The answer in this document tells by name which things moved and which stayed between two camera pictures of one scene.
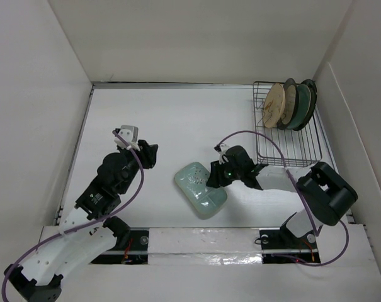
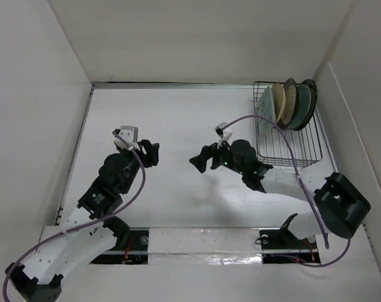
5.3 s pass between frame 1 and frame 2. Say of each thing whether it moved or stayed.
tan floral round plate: stayed
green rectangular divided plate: moved
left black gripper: stayed
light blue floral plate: stayed
